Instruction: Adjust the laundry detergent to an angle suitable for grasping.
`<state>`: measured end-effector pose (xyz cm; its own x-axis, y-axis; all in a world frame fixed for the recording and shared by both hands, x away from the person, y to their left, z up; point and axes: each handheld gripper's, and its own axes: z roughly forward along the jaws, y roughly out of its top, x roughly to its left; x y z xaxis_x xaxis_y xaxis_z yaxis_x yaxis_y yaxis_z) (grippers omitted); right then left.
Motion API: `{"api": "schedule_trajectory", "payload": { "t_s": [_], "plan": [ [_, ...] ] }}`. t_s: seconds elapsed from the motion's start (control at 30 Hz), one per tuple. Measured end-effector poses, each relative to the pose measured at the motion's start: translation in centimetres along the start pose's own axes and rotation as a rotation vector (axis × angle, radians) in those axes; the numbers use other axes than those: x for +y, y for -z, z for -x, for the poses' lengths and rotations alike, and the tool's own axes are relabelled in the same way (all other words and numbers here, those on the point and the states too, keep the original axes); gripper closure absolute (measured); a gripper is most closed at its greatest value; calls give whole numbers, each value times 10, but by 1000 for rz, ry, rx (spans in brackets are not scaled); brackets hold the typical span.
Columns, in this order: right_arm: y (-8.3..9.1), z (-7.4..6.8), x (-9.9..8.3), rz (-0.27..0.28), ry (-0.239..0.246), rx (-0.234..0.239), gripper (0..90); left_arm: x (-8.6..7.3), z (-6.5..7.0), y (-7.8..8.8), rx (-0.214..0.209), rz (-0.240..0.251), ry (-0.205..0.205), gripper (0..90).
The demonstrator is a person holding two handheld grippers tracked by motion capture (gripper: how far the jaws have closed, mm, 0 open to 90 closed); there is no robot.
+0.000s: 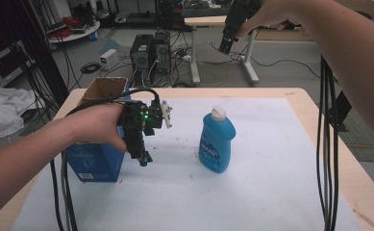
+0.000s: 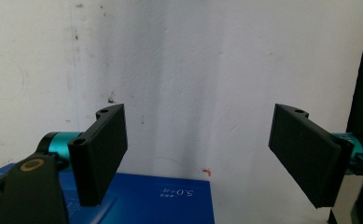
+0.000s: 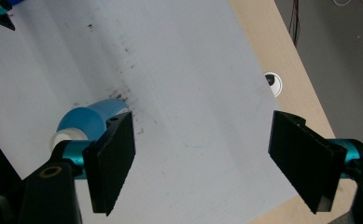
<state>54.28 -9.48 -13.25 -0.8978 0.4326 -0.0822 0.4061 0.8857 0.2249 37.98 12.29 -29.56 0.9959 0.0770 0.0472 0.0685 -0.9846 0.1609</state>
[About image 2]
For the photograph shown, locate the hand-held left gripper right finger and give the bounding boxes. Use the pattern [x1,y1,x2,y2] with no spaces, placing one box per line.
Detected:
[268,103,356,209]

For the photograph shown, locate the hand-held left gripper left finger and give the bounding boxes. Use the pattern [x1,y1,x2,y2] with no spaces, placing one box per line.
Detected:
[67,103,129,208]

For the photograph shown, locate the blue cardboard box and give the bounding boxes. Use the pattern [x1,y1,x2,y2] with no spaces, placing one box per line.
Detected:
[0,162,216,224]

